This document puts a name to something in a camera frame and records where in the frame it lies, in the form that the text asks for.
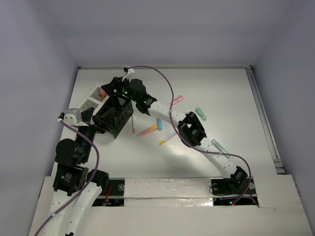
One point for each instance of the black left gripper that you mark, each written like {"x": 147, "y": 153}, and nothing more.
{"x": 92, "y": 120}

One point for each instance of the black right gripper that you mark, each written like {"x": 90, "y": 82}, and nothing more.
{"x": 116, "y": 83}

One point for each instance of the orange highlighter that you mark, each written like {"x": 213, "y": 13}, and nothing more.
{"x": 148, "y": 131}

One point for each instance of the blue highlighter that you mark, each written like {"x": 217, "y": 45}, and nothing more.
{"x": 159, "y": 124}

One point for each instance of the green highlighter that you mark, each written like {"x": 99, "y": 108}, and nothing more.
{"x": 220, "y": 148}

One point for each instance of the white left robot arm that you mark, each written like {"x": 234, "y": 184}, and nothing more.
{"x": 75, "y": 187}

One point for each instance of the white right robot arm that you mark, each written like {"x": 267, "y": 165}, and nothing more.
{"x": 235, "y": 171}

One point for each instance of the white slotted container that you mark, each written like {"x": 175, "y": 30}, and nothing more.
{"x": 93, "y": 100}

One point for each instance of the black slotted pen holder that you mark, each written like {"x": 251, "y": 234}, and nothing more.
{"x": 123, "y": 111}

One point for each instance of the white pen pink cap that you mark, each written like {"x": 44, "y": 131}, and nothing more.
{"x": 133, "y": 124}

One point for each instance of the pink correction tape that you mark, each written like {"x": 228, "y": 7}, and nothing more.
{"x": 177, "y": 99}

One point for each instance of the white pen yellow cap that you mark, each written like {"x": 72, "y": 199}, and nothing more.
{"x": 167, "y": 138}

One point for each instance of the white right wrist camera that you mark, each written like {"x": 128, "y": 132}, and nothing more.
{"x": 128, "y": 72}

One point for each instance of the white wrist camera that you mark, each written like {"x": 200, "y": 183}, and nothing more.
{"x": 128, "y": 72}
{"x": 71, "y": 117}

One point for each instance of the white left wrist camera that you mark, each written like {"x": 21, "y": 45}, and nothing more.
{"x": 71, "y": 117}

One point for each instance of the metal rail on right edge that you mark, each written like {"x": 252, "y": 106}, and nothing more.
{"x": 265, "y": 123}

